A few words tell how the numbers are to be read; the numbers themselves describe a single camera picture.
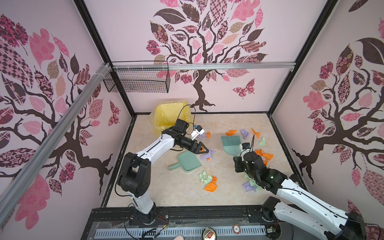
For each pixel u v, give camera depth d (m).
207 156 0.92
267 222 0.71
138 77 0.95
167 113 0.94
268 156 0.95
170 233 0.70
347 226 0.40
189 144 0.74
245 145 0.68
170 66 0.92
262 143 1.02
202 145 0.73
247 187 0.82
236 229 0.70
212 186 0.83
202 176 0.86
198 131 0.76
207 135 1.04
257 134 1.07
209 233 0.60
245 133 1.07
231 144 0.83
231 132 1.07
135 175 0.46
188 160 0.92
